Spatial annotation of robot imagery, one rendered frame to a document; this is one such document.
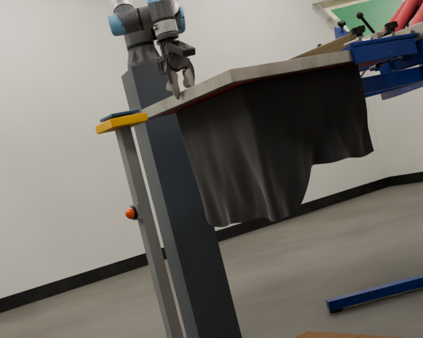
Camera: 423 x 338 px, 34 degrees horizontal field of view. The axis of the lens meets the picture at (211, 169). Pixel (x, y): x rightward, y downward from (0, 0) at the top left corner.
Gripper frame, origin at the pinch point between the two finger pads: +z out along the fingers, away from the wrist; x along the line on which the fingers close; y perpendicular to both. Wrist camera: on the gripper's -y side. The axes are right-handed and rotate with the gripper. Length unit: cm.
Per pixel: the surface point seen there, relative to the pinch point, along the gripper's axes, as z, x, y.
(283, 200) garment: 40.1, -12.1, -20.5
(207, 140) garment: 16.0, -7.2, 5.4
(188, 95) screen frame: 1.2, 1.7, -4.2
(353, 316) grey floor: 98, -67, 26
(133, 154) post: 15.0, 18.3, 10.0
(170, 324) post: 71, 21, 10
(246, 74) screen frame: 1.3, -4.0, -29.2
